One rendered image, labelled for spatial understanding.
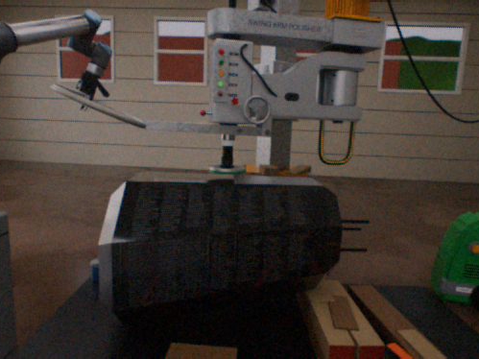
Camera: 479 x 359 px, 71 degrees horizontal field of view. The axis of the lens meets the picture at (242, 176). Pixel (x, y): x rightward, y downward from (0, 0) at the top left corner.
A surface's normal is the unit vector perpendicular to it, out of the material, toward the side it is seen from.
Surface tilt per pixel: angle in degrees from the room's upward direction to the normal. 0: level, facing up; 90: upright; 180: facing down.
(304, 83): 90
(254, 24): 90
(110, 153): 90
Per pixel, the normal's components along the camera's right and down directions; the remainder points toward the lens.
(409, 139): -0.07, 0.15
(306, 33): 0.22, 0.16
